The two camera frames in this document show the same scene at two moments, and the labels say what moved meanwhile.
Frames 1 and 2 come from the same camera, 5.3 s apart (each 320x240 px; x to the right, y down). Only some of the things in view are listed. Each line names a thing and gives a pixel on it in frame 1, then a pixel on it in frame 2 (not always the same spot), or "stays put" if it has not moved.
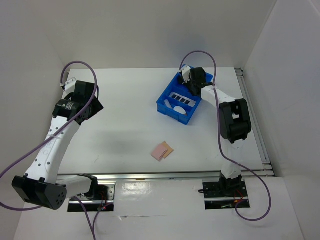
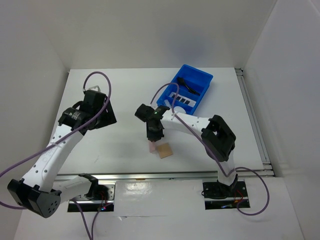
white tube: x=167 y=104 stays put
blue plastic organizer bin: x=178 y=102 stays put
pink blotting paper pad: x=159 y=152 to x=152 y=146
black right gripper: x=188 y=82 to x=151 y=136
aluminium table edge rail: x=262 y=174 stays put
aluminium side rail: x=254 y=121 stays put
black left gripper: x=97 y=107 to x=109 y=118
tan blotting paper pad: x=170 y=149 stays put
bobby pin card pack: x=183 y=99 stays put
